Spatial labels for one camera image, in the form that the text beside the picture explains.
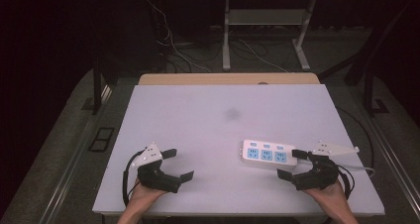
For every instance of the black rectangular floor frame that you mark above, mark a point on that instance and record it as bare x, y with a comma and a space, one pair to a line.
101, 139

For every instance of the person's right hand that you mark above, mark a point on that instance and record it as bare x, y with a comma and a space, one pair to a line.
332, 197

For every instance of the black metal stand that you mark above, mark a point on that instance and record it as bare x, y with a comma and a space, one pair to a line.
369, 85
96, 91

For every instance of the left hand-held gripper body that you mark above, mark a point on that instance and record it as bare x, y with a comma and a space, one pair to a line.
155, 179

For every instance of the person's left hand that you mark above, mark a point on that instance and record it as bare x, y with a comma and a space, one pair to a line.
142, 197

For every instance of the metal floor rail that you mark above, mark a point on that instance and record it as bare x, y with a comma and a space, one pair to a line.
393, 158
71, 171

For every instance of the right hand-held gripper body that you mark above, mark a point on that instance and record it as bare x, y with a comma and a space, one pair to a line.
322, 176

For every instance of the grey metal desk frame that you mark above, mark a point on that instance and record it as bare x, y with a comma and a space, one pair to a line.
264, 17

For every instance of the white power strip blue sockets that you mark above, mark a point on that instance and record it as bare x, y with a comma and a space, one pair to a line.
267, 155

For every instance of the wooden table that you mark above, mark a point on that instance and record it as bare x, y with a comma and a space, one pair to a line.
228, 79

